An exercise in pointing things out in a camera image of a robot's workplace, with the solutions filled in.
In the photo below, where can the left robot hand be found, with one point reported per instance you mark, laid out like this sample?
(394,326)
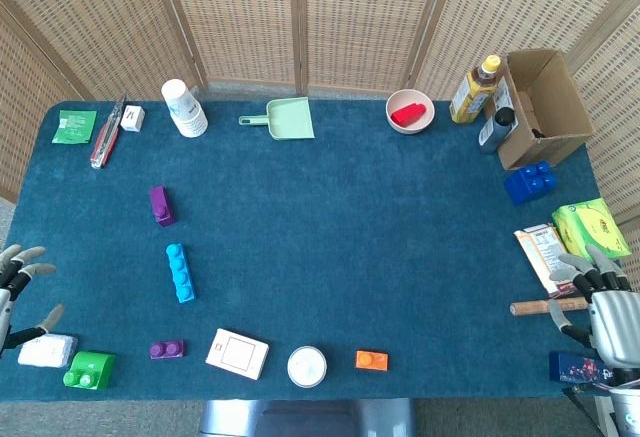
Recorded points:
(25,271)

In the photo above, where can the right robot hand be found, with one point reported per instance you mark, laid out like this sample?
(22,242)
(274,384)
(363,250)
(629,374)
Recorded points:
(617,327)

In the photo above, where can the purple toy block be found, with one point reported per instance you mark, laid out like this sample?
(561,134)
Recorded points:
(161,204)

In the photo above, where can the light blue toy block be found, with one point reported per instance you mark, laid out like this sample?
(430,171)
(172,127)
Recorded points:
(180,273)

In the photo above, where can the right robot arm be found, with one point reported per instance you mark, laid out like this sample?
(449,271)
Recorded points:
(627,412)

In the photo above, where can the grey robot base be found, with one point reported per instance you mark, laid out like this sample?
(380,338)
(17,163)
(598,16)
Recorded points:
(305,419)

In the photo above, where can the green toy block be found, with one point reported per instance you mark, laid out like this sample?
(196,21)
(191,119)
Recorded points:
(92,367)

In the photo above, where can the small purple block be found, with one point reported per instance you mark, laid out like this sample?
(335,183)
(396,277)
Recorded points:
(167,350)

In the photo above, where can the dark blue toy block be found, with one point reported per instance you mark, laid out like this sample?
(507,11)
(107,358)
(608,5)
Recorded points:
(530,183)

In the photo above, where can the stack of paper cups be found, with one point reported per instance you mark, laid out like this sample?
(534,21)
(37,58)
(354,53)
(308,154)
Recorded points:
(185,112)

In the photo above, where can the orange toy block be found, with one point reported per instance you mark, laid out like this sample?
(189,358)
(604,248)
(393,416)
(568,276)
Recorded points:
(372,360)

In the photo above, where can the red object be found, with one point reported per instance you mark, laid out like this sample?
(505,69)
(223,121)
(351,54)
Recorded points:
(407,114)

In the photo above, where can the dark blue printed box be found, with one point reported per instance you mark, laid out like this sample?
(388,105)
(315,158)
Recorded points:
(575,369)

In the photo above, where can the white tissue pack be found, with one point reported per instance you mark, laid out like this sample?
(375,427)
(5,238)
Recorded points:
(47,351)

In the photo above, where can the wooden stick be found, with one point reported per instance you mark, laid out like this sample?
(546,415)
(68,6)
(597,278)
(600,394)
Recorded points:
(532,308)

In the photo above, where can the orange and white carton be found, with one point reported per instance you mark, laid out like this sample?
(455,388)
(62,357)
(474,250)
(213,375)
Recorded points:
(545,254)

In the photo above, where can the yellow-green tissue pack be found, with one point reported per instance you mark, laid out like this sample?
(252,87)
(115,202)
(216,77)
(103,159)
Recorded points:
(587,227)

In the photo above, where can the green sachet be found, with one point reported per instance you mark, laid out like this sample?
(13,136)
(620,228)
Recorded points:
(74,127)

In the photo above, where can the red utility knife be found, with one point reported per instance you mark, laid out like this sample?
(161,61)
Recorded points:
(106,139)

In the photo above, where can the small white box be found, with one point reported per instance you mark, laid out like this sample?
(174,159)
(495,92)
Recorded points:
(132,118)

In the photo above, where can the open cardboard box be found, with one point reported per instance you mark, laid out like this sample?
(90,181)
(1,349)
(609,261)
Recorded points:
(555,149)

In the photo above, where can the dark grey bottle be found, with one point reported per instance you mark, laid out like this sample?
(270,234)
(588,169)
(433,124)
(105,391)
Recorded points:
(492,132)

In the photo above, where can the yellow tea bottle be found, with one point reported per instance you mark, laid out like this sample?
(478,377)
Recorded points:
(472,97)

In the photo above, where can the pink bowl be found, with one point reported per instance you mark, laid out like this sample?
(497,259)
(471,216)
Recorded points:
(407,129)

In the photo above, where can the blue table cloth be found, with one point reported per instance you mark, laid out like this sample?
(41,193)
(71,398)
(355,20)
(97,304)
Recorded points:
(340,237)

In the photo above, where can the white lidded plastic jar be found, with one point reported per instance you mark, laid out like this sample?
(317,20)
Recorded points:
(307,367)

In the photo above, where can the mint green dustpan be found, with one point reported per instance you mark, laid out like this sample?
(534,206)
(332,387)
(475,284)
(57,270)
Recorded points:
(290,119)

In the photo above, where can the wicker folding screen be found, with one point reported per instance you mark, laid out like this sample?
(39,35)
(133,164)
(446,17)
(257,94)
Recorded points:
(360,17)

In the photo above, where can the white box with red frame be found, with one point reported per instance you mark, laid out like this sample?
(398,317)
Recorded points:
(237,354)

